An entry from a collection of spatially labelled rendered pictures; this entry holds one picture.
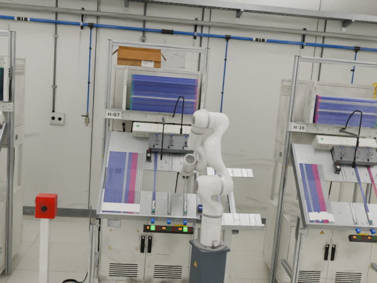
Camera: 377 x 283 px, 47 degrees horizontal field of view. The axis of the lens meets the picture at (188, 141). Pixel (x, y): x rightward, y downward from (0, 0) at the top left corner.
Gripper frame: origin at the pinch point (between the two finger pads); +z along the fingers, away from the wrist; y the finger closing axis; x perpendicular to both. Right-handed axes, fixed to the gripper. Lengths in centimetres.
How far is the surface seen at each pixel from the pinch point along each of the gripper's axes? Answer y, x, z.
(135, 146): 38.0, -23.4, 4.9
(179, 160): 4.2, -13.3, 3.2
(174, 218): 7.2, 33.5, -5.5
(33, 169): 154, -62, 166
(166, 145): 15.0, -23.6, -1.0
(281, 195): -82, -1, 33
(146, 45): 34, -92, -30
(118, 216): 45, 34, -5
